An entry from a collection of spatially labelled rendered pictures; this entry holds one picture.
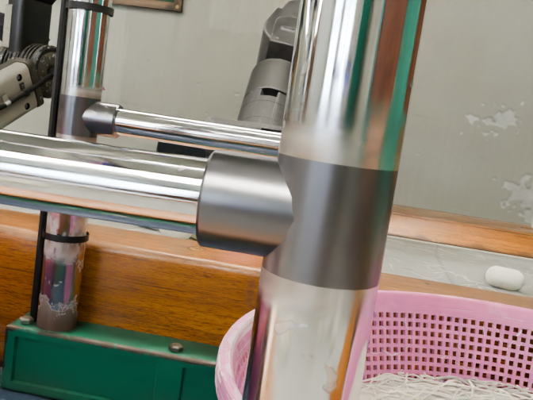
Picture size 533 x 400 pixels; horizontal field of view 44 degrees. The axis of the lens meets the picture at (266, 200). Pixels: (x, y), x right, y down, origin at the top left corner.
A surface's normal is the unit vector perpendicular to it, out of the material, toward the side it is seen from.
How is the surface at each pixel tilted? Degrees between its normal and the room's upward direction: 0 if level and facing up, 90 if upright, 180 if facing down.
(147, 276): 90
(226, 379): 0
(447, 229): 45
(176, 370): 90
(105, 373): 90
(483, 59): 90
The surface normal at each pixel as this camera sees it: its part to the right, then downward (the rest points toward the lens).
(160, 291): -0.11, 0.11
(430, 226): 0.02, -0.61
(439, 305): 0.17, -0.11
